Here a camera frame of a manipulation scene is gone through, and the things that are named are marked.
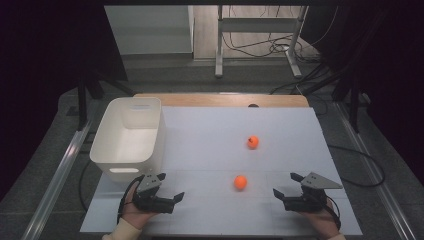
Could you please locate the right hand-held gripper black cable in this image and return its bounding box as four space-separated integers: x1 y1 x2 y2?
324 196 343 231

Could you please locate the bundle of black floor cables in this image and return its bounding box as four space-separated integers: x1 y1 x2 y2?
269 63 334 96

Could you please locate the white plastic bin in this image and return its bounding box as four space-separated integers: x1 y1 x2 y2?
89 96 167 184

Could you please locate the long looped black floor cable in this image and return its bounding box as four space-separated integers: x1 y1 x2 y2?
328 144 386 188

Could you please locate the black tripod stand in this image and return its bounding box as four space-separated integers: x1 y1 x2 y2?
333 66 371 134
66 66 134 131

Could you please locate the aluminium rail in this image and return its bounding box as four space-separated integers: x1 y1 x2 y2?
21 121 93 240
334 101 418 240

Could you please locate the wooden table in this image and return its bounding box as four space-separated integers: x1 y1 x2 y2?
133 93 310 108

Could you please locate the dark curtain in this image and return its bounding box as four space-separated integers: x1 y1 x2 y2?
0 0 128 201
306 0 424 188

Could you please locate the person's right hand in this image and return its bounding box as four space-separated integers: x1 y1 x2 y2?
299 198 341 239

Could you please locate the person's left hand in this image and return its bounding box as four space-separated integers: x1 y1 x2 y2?
120 182 158 230

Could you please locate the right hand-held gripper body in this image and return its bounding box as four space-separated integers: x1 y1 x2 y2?
282 171 344 214

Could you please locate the orange ball with black mark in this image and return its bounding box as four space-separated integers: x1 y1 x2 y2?
246 135 260 150

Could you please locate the hand-held gripper black cable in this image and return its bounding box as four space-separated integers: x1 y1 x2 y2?
324 196 343 231
116 175 143 225

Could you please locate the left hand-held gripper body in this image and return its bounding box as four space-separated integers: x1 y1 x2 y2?
132 173 176 215

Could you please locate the plain orange ball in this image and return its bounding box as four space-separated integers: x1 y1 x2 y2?
233 175 248 191

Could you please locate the short curved black floor cable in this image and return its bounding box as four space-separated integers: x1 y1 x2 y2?
78 159 91 213

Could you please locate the white metal stand frame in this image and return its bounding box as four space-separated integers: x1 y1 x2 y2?
214 4 309 79

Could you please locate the tangle of black cables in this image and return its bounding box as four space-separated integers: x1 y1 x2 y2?
222 33 321 63

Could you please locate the left hand-held gripper black cable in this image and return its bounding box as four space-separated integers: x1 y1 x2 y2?
116 175 143 225

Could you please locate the white panel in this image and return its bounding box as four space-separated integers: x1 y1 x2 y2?
104 4 195 56

